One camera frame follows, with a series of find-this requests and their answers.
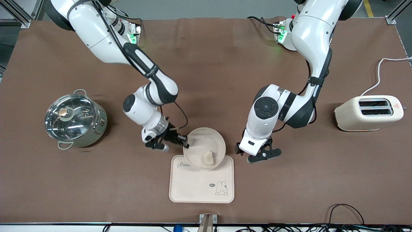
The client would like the beige round plate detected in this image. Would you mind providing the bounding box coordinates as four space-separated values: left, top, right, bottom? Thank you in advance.
183 127 226 171

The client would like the beige rabbit print tray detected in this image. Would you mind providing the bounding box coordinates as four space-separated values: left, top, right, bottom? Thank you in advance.
169 155 235 204

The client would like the steel electric cooking pot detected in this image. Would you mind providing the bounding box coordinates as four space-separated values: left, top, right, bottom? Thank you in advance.
44 89 108 150

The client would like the glass pot lid with knob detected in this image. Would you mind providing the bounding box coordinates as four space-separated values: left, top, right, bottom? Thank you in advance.
44 94 98 141

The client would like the brown table mat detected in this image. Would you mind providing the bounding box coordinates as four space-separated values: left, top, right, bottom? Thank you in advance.
0 16 412 224

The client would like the cream two-slot toaster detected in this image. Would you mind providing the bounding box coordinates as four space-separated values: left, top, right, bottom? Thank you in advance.
334 95 404 131

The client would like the green lit base connector board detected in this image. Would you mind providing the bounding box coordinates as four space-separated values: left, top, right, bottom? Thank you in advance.
127 23 143 45
273 21 289 44

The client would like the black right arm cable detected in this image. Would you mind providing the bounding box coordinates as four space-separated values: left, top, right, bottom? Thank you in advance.
92 0 189 131

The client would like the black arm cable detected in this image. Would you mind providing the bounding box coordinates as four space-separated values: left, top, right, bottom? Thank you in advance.
247 15 332 132
92 0 189 131

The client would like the black cable bundle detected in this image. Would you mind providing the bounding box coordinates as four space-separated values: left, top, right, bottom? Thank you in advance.
225 223 412 232

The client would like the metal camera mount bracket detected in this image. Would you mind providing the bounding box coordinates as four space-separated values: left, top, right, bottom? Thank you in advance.
197 213 218 232

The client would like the black looped floor cable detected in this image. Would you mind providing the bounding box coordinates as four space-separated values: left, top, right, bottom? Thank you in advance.
328 203 366 226

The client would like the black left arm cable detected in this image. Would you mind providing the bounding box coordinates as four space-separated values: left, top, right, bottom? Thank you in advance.
247 15 332 132

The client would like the white toaster power cable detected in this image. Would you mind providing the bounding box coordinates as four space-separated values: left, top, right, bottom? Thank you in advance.
360 57 412 96

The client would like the aluminium frame profile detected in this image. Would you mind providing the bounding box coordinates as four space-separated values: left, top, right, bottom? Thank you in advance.
0 0 44 29
385 0 412 25

